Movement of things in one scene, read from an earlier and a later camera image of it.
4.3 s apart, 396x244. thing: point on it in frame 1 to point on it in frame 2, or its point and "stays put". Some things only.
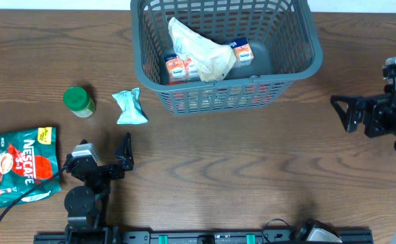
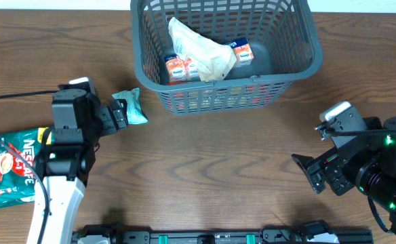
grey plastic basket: [282, 34] stays put
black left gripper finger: [125, 152] to [119, 113]
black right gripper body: [359, 113] to [315, 175]
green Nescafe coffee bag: [15, 162] stays put
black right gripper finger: [352, 119] to [317, 181]
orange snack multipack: [181, 70] stays put
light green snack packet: [132, 113] stays put
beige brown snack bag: [212, 60] stays put
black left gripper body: [110, 173] to [100, 123]
